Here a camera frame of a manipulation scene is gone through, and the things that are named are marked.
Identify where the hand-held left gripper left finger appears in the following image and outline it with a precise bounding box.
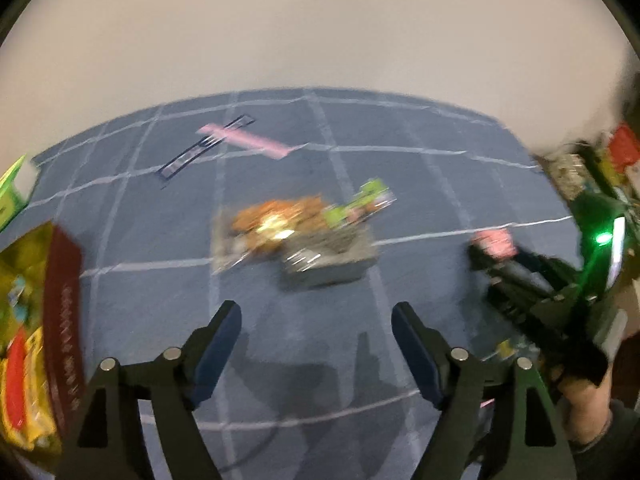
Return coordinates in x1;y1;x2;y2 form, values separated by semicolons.
60;300;243;480

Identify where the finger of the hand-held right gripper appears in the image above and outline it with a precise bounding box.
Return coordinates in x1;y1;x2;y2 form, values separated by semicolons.
469;241;567;342
514;249;577;307

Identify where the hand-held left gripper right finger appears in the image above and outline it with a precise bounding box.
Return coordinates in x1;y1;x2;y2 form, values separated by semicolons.
391;301;576;480

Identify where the pink snack packet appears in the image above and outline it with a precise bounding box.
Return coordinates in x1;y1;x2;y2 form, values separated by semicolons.
472;227;518;261

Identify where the clear packet of orange snacks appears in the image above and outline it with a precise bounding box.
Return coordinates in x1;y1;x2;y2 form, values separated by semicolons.
210;199;331;276

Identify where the person's right hand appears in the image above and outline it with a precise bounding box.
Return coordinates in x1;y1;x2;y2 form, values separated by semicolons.
555;365;616;448

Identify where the green labelled snack packet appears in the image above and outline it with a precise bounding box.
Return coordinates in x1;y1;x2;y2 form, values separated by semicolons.
280;177;398;288

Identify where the red object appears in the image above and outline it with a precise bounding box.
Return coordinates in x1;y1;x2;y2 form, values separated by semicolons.
607;124;640;172

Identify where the blue checked tablecloth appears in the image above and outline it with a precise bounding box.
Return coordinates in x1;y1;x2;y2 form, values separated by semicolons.
0;87;591;480

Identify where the yellow snack packet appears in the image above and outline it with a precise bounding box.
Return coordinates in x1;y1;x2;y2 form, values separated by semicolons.
0;330;61;453

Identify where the red snack packet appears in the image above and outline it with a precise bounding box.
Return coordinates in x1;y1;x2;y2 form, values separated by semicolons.
5;327;31;433

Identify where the green tissue pack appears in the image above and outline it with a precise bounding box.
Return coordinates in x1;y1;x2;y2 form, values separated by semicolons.
0;154;41;233

